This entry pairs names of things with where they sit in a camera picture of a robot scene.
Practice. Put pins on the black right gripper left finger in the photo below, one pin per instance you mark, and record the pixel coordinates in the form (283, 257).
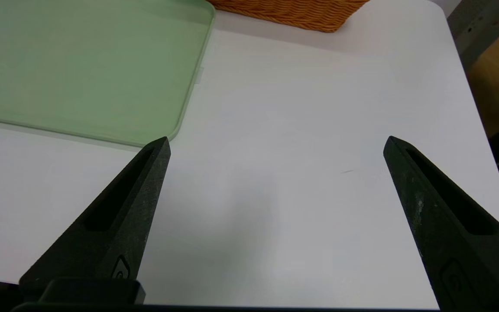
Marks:
(111, 242)

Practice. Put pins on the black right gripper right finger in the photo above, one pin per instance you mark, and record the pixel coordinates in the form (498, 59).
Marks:
(448, 264)

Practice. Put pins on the orange wicker basket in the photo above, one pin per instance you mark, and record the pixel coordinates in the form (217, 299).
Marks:
(301, 11)

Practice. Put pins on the light green plastic tray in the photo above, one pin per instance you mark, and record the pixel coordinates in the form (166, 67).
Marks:
(80, 65)

